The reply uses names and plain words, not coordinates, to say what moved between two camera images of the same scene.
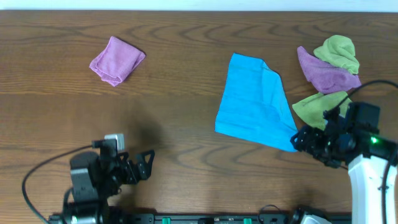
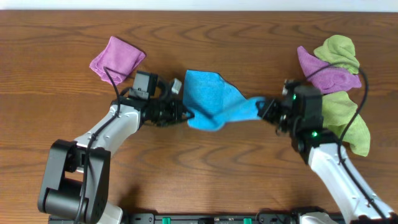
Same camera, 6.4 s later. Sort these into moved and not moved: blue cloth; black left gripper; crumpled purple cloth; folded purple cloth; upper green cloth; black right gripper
Moved: black left gripper; blue cloth; black right gripper
Not moved: folded purple cloth; upper green cloth; crumpled purple cloth
